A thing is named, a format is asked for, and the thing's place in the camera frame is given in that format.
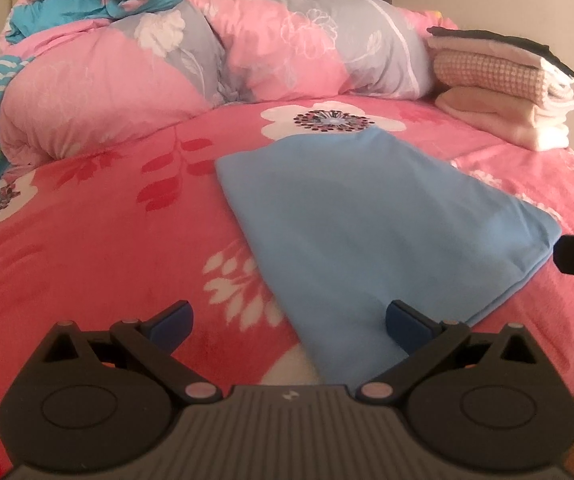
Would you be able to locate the stack of folded clothes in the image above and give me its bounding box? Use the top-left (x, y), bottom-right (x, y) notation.
top-left (429, 37), bottom-right (574, 111)

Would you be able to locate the pink and grey floral quilt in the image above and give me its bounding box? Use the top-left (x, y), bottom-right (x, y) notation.
top-left (0, 0), bottom-right (460, 166)

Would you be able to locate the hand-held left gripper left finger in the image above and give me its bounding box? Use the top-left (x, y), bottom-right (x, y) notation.
top-left (42, 300), bottom-right (220, 405)

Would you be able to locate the red floral blanket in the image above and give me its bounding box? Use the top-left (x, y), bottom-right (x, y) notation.
top-left (0, 92), bottom-right (574, 480)

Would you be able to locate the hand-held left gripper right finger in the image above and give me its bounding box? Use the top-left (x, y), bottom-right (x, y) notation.
top-left (357, 300), bottom-right (548, 406)

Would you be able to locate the light blue t-shirt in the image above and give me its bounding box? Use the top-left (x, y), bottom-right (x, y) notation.
top-left (215, 127), bottom-right (562, 386)

